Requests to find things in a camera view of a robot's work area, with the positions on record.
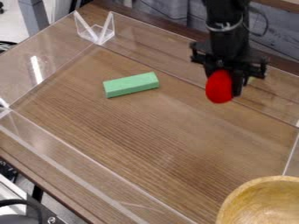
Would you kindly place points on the red plush strawberry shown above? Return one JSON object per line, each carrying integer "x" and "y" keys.
{"x": 219, "y": 86}

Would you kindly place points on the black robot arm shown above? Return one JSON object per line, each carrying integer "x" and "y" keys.
{"x": 226, "y": 14}

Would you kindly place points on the grey post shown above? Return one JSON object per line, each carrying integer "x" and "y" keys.
{"x": 34, "y": 15}

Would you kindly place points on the green foam block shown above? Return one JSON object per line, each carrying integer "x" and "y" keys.
{"x": 131, "y": 84}

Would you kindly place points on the wooden bowl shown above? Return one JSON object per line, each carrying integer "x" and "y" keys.
{"x": 263, "y": 201}

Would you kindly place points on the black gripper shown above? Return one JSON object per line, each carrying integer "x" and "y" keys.
{"x": 227, "y": 51}

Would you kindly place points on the black metal bracket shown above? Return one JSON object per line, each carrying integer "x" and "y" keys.
{"x": 48, "y": 215}

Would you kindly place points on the clear acrylic tray enclosure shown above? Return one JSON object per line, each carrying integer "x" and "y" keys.
{"x": 135, "y": 137}

